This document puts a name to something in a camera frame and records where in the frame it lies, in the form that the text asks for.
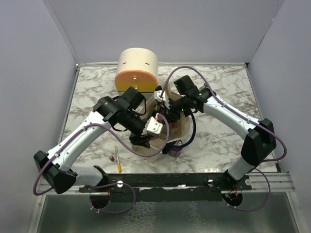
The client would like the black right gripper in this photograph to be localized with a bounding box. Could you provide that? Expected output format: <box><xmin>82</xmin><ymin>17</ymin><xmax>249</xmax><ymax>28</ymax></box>
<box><xmin>162</xmin><ymin>95</ymin><xmax>190</xmax><ymax>123</ymax></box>

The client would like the cream canvas tote bag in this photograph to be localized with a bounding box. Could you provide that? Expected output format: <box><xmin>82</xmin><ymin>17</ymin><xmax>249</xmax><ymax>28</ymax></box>
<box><xmin>131</xmin><ymin>85</ymin><xmax>194</xmax><ymax>162</ymax></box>

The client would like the purple soda can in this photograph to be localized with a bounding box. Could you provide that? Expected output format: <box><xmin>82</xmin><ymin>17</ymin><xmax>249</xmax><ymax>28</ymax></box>
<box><xmin>170</xmin><ymin>140</ymin><xmax>183</xmax><ymax>158</ymax></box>

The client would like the clear plastic bottle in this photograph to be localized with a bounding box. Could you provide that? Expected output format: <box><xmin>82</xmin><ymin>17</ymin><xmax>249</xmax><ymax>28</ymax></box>
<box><xmin>170</xmin><ymin>122</ymin><xmax>179</xmax><ymax>132</ymax></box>

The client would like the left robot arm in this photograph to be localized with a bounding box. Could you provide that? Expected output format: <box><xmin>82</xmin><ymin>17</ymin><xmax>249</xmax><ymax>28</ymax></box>
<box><xmin>34</xmin><ymin>87</ymin><xmax>151</xmax><ymax>194</ymax></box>

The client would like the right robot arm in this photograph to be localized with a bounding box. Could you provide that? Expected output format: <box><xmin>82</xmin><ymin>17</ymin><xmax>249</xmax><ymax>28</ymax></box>
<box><xmin>154</xmin><ymin>75</ymin><xmax>276</xmax><ymax>190</ymax></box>

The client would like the small red vial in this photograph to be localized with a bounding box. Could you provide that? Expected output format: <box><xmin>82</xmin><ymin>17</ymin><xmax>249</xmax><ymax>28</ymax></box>
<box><xmin>109</xmin><ymin>155</ymin><xmax>115</xmax><ymax>162</ymax></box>

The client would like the yellow capped pen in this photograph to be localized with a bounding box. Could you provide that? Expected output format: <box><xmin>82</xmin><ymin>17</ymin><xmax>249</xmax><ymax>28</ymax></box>
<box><xmin>115</xmin><ymin>146</ymin><xmax>122</xmax><ymax>173</ymax></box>

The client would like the round drawer storage box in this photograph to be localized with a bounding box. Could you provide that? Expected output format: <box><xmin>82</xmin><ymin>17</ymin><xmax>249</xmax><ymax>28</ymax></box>
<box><xmin>115</xmin><ymin>48</ymin><xmax>159</xmax><ymax>99</ymax></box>

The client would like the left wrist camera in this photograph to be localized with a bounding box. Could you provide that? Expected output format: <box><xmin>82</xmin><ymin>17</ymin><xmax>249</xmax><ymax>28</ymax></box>
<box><xmin>142</xmin><ymin>116</ymin><xmax>163</xmax><ymax>137</ymax></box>

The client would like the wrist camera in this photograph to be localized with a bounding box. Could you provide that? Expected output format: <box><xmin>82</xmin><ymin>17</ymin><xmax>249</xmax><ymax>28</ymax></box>
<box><xmin>142</xmin><ymin>116</ymin><xmax>163</xmax><ymax>137</ymax></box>
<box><xmin>154</xmin><ymin>90</ymin><xmax>170</xmax><ymax>109</ymax></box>

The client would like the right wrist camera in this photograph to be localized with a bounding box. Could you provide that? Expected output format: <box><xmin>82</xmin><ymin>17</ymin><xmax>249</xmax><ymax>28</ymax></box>
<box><xmin>154</xmin><ymin>90</ymin><xmax>170</xmax><ymax>109</ymax></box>

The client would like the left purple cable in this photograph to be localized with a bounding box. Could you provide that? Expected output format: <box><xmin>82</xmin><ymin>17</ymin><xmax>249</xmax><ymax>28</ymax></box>
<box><xmin>33</xmin><ymin>114</ymin><xmax>171</xmax><ymax>214</ymax></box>

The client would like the purple cable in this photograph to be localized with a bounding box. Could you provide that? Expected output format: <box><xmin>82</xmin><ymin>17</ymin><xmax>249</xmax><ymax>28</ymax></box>
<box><xmin>33</xmin><ymin>114</ymin><xmax>171</xmax><ymax>214</ymax></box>
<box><xmin>160</xmin><ymin>66</ymin><xmax>288</xmax><ymax>211</ymax></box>

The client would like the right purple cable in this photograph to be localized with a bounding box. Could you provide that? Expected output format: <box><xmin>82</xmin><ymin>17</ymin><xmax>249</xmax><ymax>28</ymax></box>
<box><xmin>160</xmin><ymin>66</ymin><xmax>288</xmax><ymax>211</ymax></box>

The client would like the black mounting rail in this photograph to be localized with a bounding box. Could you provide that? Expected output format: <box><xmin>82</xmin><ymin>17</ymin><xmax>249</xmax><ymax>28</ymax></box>
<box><xmin>79</xmin><ymin>173</ymin><xmax>251</xmax><ymax>202</ymax></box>

